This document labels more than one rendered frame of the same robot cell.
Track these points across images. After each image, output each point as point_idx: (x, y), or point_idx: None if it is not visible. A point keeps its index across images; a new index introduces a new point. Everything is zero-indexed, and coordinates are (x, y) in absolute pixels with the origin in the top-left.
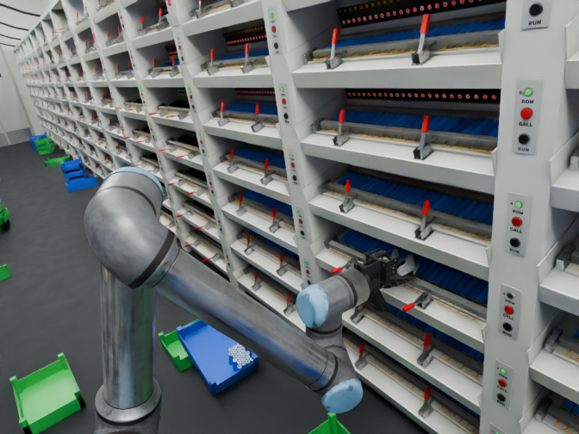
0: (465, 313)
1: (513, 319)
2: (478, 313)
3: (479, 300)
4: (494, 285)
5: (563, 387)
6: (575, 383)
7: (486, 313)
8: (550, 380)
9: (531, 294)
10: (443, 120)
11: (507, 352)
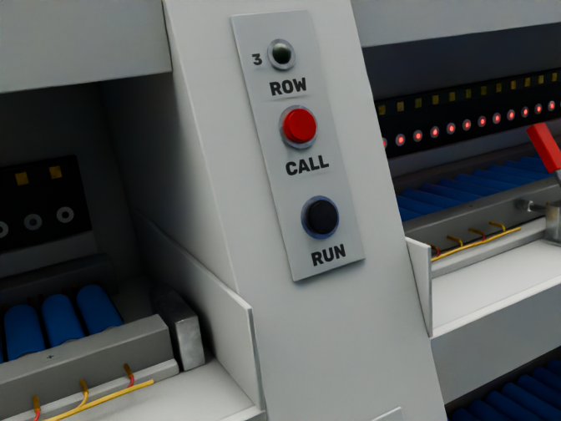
0: (64, 410)
1: (324, 161)
2: (124, 359)
3: (78, 335)
4: (204, 48)
5: (516, 322)
6: (517, 285)
7: (154, 327)
8: (487, 330)
9: (335, 7)
10: None
11: (355, 355)
